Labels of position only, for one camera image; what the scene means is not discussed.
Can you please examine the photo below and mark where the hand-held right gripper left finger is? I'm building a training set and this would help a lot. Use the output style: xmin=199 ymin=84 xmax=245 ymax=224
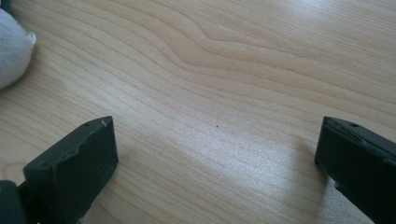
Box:
xmin=18 ymin=116 xmax=120 ymax=224

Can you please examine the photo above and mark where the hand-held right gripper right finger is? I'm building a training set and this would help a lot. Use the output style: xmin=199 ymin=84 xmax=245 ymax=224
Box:
xmin=314 ymin=116 xmax=396 ymax=224

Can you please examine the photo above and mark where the white fluffy plush toy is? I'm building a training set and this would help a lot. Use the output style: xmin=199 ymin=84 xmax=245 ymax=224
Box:
xmin=0 ymin=7 xmax=37 ymax=91

